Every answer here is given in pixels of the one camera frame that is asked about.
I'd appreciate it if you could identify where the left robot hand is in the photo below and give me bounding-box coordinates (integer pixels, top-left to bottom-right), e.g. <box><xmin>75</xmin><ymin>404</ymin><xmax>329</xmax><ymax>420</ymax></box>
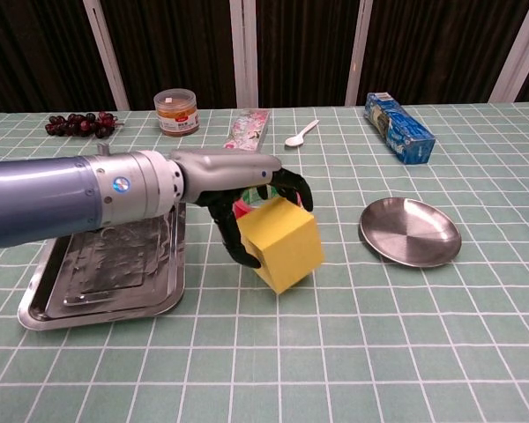
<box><xmin>169</xmin><ymin>148</ymin><xmax>315</xmax><ymax>270</ymax></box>

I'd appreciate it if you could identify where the red tape roll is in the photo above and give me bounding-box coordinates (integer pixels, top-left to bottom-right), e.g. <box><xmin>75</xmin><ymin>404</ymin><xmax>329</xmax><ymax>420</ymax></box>
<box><xmin>233</xmin><ymin>187</ymin><xmax>277</xmax><ymax>219</ymax></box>

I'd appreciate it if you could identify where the yellow foam cube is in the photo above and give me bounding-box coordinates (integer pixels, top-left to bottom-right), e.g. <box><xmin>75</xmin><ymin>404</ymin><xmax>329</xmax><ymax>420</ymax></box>
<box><xmin>236</xmin><ymin>196</ymin><xmax>325</xmax><ymax>296</ymax></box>

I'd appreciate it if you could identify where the pink floral long box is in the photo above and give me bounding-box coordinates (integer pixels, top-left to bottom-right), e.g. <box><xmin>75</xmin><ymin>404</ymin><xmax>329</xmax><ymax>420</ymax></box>
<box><xmin>222</xmin><ymin>108</ymin><xmax>272</xmax><ymax>153</ymax></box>

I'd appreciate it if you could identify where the clear jar with orange contents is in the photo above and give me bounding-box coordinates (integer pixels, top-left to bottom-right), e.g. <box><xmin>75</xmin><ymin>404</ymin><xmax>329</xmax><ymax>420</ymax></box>
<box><xmin>153</xmin><ymin>87</ymin><xmax>200</xmax><ymax>138</ymax></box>

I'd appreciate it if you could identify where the white plastic spoon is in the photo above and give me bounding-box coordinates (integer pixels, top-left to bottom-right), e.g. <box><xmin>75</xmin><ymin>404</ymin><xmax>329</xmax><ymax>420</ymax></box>
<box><xmin>284</xmin><ymin>119</ymin><xmax>321</xmax><ymax>147</ymax></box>

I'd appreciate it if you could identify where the dark curtain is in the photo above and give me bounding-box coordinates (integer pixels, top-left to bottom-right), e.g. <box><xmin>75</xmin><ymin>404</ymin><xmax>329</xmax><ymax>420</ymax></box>
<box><xmin>0</xmin><ymin>0</ymin><xmax>529</xmax><ymax>115</ymax></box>

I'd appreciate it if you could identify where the dark red grape bunch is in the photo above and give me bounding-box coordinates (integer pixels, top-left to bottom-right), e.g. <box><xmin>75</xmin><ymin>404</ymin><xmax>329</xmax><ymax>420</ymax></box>
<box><xmin>44</xmin><ymin>110</ymin><xmax>125</xmax><ymax>139</ymax></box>

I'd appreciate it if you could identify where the rectangular steel tray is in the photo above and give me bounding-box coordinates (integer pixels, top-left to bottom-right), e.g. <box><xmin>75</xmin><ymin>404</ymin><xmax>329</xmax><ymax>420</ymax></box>
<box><xmin>17</xmin><ymin>200</ymin><xmax>188</xmax><ymax>332</ymax></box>

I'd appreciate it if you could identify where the blue long box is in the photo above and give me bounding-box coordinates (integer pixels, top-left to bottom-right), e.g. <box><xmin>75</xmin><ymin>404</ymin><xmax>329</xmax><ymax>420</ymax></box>
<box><xmin>363</xmin><ymin>92</ymin><xmax>437</xmax><ymax>166</ymax></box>

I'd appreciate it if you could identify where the green checked tablecloth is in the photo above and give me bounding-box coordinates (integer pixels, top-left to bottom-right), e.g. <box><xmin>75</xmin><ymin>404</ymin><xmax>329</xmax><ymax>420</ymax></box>
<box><xmin>0</xmin><ymin>100</ymin><xmax>529</xmax><ymax>423</ymax></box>

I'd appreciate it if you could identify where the round steel plate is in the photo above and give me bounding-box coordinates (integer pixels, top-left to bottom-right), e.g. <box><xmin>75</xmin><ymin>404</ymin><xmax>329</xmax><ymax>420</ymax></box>
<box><xmin>359</xmin><ymin>197</ymin><xmax>463</xmax><ymax>269</ymax></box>

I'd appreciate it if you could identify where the white frame post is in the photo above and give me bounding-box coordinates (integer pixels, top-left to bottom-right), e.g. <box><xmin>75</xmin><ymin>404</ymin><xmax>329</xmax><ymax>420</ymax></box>
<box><xmin>82</xmin><ymin>0</ymin><xmax>130</xmax><ymax>111</ymax></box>
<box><xmin>228</xmin><ymin>0</ymin><xmax>259</xmax><ymax>109</ymax></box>
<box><xmin>345</xmin><ymin>0</ymin><xmax>374</xmax><ymax>107</ymax></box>
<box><xmin>488</xmin><ymin>0</ymin><xmax>529</xmax><ymax>103</ymax></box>

